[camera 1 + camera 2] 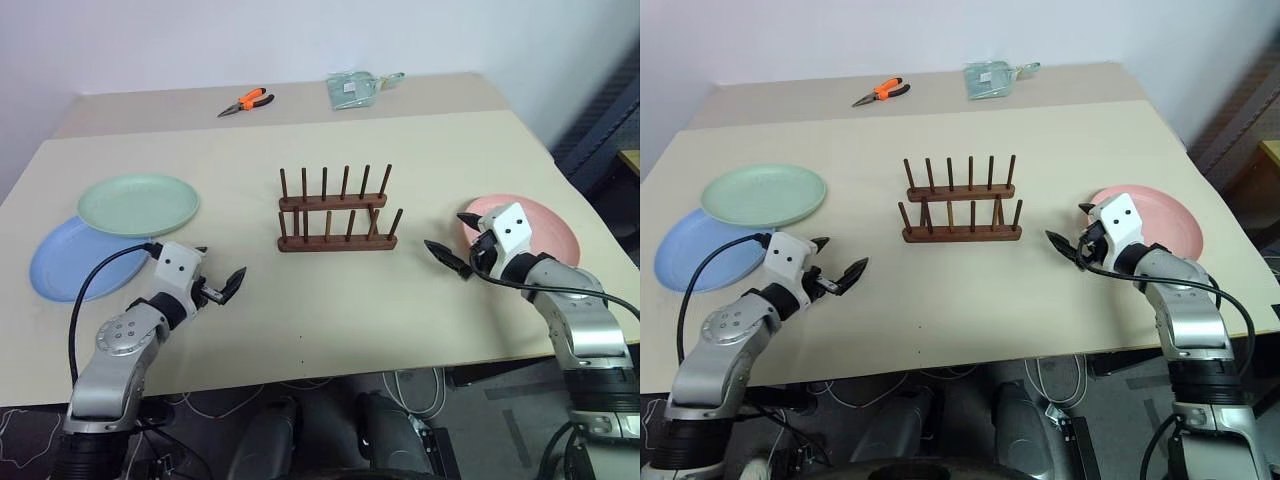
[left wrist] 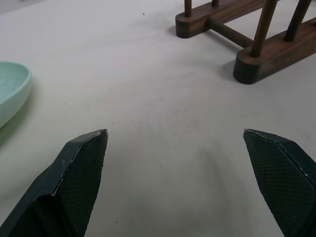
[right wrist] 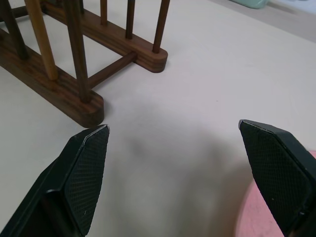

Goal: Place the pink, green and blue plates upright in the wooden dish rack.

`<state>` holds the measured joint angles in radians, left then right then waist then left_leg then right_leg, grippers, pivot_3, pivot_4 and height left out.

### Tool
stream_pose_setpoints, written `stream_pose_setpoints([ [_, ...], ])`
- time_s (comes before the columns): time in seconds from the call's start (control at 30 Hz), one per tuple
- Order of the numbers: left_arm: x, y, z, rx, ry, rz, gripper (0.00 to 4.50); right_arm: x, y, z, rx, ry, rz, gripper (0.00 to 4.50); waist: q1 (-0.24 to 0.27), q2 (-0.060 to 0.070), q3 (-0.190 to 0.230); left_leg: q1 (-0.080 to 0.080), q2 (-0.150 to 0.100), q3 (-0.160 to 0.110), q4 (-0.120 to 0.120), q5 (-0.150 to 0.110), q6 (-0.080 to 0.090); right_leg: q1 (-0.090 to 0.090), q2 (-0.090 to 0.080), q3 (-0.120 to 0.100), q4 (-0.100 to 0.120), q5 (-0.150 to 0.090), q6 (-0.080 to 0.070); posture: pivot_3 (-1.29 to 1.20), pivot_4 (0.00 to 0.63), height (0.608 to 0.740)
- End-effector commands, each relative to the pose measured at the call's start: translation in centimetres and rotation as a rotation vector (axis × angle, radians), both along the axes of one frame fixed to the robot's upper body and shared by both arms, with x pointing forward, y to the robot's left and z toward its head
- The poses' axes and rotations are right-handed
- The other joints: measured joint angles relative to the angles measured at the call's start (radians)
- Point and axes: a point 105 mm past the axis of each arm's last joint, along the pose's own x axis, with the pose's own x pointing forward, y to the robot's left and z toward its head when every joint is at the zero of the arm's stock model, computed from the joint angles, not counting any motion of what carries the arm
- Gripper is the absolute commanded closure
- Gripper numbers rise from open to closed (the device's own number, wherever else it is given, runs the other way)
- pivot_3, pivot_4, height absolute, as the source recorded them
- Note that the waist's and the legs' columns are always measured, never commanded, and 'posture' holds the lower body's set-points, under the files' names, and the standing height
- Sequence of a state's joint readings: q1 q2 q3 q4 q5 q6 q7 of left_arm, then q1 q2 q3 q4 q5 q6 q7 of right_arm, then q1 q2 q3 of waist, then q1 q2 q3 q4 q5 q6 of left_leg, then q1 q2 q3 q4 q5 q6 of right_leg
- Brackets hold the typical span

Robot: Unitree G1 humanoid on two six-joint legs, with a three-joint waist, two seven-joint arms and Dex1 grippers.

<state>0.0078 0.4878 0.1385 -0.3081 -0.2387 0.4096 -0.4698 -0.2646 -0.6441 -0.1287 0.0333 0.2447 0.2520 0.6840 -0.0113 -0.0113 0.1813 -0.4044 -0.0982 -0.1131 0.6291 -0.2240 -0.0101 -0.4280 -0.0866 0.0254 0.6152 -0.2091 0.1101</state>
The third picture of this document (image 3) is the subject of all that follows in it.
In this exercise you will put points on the pink red plate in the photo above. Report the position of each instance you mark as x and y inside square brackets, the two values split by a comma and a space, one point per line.
[259, 217]

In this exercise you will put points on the mint green object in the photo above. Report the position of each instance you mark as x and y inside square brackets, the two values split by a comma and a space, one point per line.
[249, 3]

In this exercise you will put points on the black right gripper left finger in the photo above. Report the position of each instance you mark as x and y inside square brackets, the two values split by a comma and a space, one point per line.
[81, 187]

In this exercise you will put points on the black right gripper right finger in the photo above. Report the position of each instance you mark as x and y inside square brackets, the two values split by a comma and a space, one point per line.
[274, 172]

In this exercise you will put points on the dark wooden dish rack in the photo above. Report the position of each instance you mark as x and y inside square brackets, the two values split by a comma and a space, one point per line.
[74, 61]

